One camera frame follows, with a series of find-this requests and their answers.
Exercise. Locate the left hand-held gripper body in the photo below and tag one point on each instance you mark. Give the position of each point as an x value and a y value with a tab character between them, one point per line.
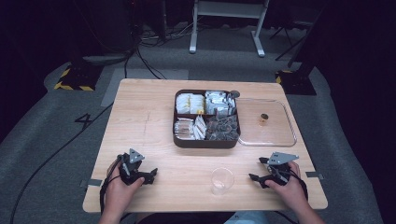
130	171

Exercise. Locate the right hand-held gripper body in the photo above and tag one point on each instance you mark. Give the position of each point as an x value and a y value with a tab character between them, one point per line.
279	169

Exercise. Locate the person's right hand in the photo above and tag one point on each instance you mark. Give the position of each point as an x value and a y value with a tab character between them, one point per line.
291	191

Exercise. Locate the person's left hand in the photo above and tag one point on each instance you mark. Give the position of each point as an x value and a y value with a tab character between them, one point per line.
120	194

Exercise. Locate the clear box lid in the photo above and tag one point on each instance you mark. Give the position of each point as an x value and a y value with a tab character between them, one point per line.
274	130

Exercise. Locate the clear plastic cup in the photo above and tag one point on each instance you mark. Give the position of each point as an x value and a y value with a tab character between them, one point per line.
221	182

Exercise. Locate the grey tape strip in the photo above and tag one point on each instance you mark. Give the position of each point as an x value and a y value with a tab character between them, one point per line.
314	175
93	182

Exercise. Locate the person's light blue trousers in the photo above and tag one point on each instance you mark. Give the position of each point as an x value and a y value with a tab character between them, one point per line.
246	218

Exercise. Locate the pile of dark brown packets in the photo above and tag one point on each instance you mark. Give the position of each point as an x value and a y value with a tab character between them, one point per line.
222	127

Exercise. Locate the pile of white stick packets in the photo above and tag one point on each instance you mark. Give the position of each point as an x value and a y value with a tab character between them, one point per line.
188	128

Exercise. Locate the brown compartment box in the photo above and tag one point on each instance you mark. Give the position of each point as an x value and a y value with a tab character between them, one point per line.
205	143

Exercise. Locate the small grey round capsule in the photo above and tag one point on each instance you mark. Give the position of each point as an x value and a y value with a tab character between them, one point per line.
234	94

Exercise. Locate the pile of silver packets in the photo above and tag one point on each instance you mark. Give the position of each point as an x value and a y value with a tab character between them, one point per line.
218	102

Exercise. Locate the pile of yellow white packets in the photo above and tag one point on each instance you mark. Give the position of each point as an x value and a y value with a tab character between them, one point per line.
190	103

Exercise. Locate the black yellow striped stand base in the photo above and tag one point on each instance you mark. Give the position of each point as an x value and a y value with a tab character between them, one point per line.
295	82
77	81

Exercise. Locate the black tripod legs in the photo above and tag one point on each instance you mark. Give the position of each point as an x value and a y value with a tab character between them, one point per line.
285	43

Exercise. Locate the white metal table frame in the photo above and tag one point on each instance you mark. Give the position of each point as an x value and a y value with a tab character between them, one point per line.
229	9

